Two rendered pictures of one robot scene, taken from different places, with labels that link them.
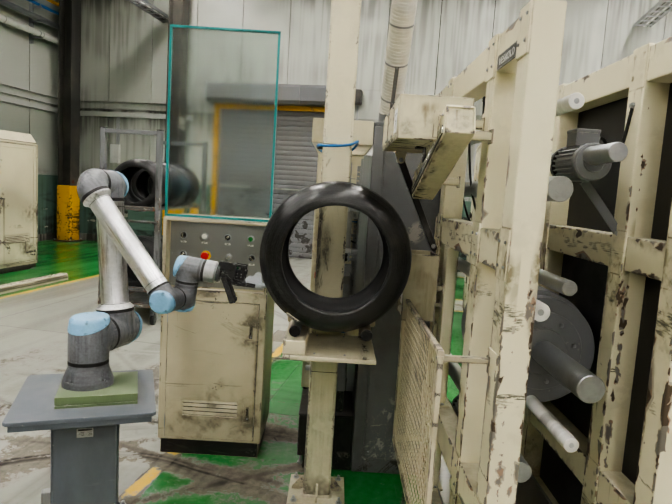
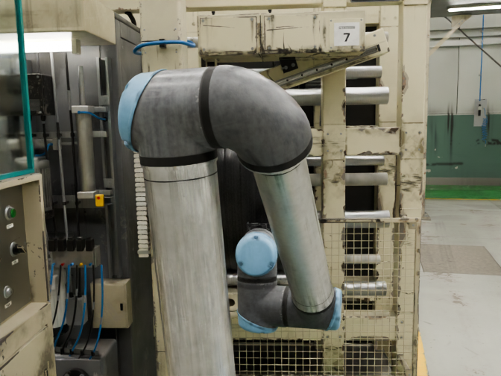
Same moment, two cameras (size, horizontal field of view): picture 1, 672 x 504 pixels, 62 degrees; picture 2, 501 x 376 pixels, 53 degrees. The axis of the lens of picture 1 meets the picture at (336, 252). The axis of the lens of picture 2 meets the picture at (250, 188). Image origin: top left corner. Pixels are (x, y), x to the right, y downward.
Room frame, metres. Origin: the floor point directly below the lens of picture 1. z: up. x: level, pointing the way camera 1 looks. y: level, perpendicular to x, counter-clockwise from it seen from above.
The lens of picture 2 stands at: (2.17, 1.71, 1.41)
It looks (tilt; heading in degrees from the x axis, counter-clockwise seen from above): 8 degrees down; 274
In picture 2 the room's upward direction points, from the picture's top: 1 degrees counter-clockwise
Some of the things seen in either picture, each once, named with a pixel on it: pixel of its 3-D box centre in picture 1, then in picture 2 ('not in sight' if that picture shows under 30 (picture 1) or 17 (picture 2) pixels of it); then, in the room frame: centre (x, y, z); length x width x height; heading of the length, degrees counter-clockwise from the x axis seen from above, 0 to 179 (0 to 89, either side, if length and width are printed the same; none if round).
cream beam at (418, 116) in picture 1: (421, 128); (281, 38); (2.17, -0.30, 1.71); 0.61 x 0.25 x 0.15; 0
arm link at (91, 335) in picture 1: (90, 336); not in sight; (2.13, 0.94, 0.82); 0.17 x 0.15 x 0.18; 167
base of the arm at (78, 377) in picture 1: (88, 371); not in sight; (2.12, 0.95, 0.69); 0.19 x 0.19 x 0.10
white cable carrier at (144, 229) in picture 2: not in sight; (143, 186); (2.63, 0.05, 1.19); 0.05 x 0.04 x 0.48; 90
